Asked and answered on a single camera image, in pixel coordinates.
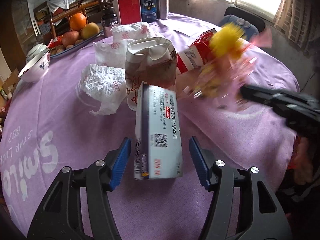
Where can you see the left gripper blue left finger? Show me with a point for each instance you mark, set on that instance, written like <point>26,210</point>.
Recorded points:
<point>117,163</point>

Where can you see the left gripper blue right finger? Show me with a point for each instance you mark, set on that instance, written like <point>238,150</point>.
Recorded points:
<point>202,168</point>

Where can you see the white medicine box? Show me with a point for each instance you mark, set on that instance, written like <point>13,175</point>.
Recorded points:
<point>158,140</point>

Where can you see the red white snack wrapper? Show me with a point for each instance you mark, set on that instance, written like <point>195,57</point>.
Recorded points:
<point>201,75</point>

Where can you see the yellow foam net flower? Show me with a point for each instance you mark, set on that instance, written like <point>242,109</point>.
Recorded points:
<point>229,42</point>

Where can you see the person's right hand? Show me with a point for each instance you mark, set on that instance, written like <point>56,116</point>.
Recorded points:
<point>301,164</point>

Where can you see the purple tablecloth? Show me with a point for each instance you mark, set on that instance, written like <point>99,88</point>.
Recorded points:
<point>50,125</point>

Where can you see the black chair with blue cushion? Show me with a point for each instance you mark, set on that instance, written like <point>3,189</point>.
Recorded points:
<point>251,24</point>

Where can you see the white floral plastic bag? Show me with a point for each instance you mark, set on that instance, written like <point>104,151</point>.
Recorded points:
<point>114,54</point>

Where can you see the blue fruit plate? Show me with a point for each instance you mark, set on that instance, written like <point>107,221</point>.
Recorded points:
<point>76,47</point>

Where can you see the white floral bowl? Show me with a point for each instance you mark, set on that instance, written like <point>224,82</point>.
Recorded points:
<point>36,68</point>

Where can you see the red apple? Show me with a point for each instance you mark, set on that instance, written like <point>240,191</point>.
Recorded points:
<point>70,38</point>

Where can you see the white lidded porcelain pot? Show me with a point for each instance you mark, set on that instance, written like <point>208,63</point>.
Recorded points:
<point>34,51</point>

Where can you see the yellow pear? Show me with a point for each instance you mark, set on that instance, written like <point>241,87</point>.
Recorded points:
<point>90,30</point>

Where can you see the dark supplement jar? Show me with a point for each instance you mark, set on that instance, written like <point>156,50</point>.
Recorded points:
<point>109,20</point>

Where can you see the orange fruit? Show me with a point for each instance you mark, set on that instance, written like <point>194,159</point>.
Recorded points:
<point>78,21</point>

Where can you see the red box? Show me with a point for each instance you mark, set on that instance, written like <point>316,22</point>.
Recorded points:
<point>128,11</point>

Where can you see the blue fish oil bottle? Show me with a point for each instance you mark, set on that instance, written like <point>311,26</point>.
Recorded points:
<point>148,10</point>

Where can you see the silver metal bottle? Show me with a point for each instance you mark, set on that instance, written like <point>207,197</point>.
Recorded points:
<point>162,9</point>

